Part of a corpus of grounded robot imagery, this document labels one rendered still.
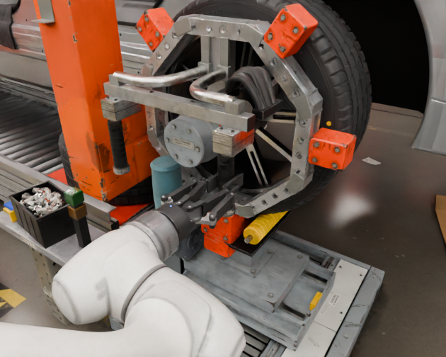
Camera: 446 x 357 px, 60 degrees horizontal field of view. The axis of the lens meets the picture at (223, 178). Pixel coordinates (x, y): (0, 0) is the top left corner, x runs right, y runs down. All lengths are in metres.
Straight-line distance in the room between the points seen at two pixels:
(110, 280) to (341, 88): 0.68
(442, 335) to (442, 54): 1.06
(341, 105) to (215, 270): 0.81
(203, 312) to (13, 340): 0.23
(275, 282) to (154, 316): 0.99
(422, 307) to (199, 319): 1.43
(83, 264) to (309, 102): 0.59
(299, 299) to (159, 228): 0.96
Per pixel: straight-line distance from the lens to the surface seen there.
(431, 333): 1.79
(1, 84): 3.75
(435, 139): 1.29
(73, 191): 1.21
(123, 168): 1.07
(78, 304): 0.59
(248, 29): 0.95
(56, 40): 1.26
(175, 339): 0.51
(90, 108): 1.25
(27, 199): 1.43
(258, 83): 0.85
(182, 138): 0.97
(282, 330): 1.42
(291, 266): 1.54
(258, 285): 1.46
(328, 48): 1.00
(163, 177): 1.11
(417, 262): 2.08
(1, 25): 2.63
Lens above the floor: 1.27
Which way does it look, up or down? 30 degrees down
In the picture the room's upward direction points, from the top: straight up
